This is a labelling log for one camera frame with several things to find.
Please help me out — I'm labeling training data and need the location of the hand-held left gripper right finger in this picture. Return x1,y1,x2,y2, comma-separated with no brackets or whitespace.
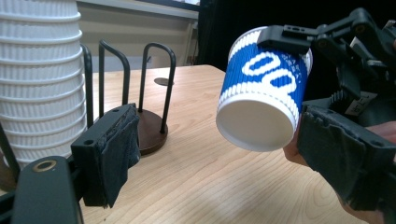
296,104,396,218

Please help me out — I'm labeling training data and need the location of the black wire cup rack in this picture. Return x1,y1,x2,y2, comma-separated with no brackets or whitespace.
0,39,177,192

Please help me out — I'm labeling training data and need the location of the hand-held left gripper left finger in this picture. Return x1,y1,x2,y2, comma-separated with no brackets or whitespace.
70,103,141,208

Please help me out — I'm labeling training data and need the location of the dark round table grommet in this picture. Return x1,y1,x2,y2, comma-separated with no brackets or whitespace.
153,77,176,87

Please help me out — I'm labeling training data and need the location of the blue ribbed paper cup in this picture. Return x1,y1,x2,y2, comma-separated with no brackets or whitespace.
215,26,314,153

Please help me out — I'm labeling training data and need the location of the stack of ribbed paper cups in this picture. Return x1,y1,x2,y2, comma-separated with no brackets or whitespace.
0,0,89,170

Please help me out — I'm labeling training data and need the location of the black curtain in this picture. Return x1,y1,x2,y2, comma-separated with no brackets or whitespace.
196,0,396,104

